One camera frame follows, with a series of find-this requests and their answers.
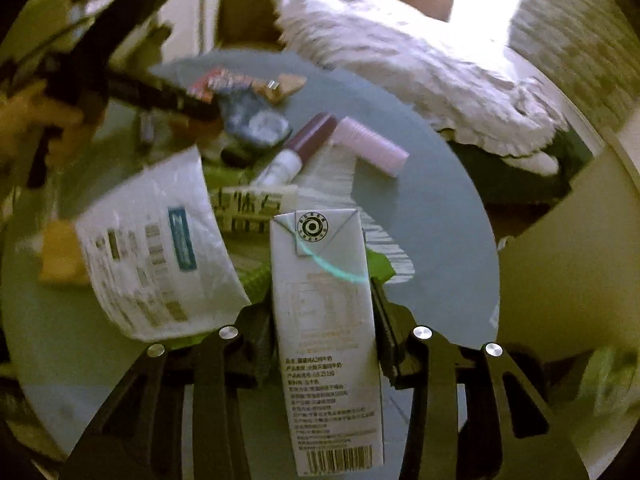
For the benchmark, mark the round grey table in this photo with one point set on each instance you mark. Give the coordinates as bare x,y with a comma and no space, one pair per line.
68,357

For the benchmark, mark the red snack wrapper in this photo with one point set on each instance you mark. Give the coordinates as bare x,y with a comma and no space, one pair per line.
216,80

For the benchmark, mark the yellow paper bag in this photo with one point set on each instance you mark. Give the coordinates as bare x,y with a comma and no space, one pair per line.
62,262

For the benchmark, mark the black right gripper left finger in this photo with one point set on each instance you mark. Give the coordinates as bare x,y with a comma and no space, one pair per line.
175,413

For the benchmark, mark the pink cylindrical roller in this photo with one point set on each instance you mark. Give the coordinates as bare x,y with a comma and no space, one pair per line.
370,146

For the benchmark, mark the white milk carton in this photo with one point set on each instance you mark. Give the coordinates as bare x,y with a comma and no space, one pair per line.
324,319

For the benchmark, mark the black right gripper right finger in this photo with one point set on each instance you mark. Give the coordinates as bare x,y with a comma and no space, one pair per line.
474,413

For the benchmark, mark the green snack package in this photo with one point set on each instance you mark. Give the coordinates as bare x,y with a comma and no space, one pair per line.
243,215

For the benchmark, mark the patterned window curtain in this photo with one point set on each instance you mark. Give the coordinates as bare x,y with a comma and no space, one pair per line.
588,49

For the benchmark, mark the white cabinet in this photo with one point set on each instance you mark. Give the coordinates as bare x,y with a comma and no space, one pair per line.
570,282

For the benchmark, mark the tan small wrapper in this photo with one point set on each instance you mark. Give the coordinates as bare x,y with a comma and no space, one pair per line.
277,90

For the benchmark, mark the bed with white duvet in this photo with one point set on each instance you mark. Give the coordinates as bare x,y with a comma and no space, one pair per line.
465,89

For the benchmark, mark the white plastic mailer bag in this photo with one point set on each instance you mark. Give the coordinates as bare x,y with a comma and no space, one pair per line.
155,256

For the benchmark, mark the purple white tube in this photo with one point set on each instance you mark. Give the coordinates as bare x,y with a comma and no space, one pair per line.
296,151

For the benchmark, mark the crumpled grey wrapper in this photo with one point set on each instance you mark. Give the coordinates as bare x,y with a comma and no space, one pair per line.
251,120

